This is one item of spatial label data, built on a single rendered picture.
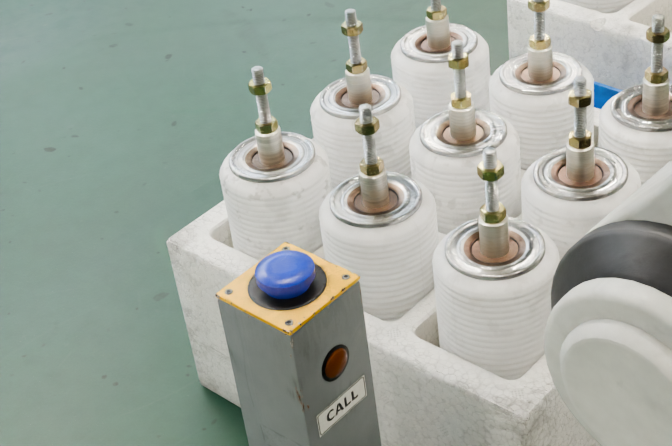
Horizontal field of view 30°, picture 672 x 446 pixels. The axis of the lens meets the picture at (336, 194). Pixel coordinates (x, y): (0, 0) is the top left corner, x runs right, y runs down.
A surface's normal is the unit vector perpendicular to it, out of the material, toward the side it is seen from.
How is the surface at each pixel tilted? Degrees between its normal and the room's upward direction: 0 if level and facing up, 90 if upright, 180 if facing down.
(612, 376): 90
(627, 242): 49
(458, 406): 90
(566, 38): 90
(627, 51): 90
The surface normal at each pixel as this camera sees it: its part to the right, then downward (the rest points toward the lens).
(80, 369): -0.11, -0.82
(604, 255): -0.82, -0.28
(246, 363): -0.66, 0.49
